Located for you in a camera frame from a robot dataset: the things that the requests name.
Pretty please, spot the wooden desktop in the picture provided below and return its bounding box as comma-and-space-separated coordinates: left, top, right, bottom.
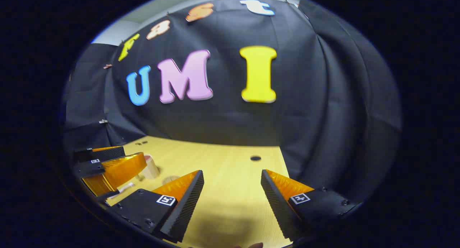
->
106, 135, 293, 248

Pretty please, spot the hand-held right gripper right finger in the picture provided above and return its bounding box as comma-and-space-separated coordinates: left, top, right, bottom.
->
261, 169, 362, 241

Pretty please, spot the beige cup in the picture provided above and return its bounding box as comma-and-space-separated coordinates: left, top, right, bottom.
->
141, 154, 161, 179

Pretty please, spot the white toothbrush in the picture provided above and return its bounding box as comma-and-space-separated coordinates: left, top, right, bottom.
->
107, 182, 135, 200

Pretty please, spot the black backdrop cloth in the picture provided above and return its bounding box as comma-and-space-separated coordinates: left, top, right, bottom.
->
63, 0, 402, 205

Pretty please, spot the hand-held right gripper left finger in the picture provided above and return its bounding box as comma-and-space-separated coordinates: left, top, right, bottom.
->
107, 170, 205, 243

